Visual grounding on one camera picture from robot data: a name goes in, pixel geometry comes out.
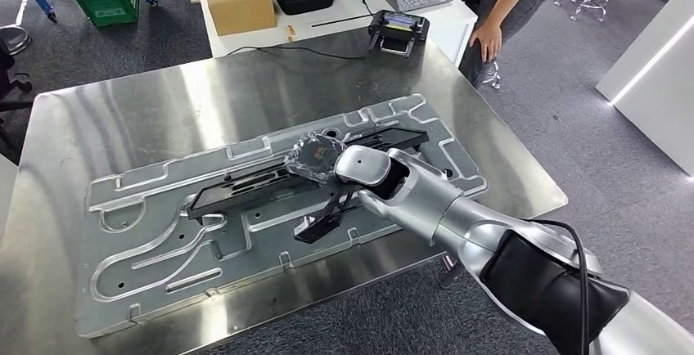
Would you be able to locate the black upper arm cable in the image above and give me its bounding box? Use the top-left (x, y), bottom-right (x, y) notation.
top-left (528, 218), bottom-right (593, 355)

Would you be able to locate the black handheld controller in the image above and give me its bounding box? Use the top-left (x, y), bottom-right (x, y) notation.
top-left (367, 9), bottom-right (431, 59)

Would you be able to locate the black plastic plate frame part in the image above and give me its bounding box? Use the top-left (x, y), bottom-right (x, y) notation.
top-left (187, 126), bottom-right (430, 222)

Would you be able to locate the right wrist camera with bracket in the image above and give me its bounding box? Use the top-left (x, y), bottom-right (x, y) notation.
top-left (292, 188), bottom-right (362, 245)

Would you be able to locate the black office chair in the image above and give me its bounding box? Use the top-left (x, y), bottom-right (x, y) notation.
top-left (0, 33), bottom-right (34, 164)

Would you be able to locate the white lit display pedestal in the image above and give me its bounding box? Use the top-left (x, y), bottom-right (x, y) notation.
top-left (596, 0), bottom-right (694, 178)

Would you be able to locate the white desk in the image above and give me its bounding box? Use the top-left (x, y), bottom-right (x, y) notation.
top-left (196, 0), bottom-right (480, 66)

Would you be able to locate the grey stamped metal panel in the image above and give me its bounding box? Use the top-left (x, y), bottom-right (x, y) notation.
top-left (75, 93), bottom-right (489, 339)

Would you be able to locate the brown cardboard box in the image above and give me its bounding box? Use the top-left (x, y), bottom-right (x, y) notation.
top-left (203, 0), bottom-right (277, 38)

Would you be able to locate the stainless steel workbench table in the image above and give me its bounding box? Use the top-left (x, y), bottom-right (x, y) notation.
top-left (0, 26), bottom-right (570, 355)

